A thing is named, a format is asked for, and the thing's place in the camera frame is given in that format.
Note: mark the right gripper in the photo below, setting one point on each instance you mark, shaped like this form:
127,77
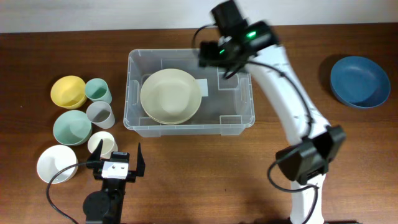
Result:
214,57

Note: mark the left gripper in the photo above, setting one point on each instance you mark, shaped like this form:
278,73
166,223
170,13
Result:
94,161

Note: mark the white plastic bowl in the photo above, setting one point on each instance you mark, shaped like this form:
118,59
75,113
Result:
53,160

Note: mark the cream plate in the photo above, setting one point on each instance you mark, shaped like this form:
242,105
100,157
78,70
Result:
170,88
171,115

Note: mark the blue plate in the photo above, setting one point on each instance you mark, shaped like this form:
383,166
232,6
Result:
360,83

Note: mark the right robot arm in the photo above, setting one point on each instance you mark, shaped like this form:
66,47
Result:
301,168

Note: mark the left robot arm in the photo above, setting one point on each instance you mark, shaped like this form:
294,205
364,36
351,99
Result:
105,205

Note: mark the white label in container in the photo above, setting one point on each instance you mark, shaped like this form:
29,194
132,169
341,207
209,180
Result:
203,84

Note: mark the clear plastic storage container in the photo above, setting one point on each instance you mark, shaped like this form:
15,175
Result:
227,110

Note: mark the cream plastic cup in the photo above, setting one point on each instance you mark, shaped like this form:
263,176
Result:
109,143

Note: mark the grey plastic cup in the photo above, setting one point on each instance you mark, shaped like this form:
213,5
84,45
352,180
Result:
100,113

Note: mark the mint green plastic bowl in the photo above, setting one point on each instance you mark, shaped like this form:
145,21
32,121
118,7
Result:
72,128

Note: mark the mint green plastic cup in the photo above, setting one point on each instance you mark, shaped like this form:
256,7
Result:
97,90

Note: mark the yellow plastic bowl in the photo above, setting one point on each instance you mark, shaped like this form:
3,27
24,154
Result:
69,92

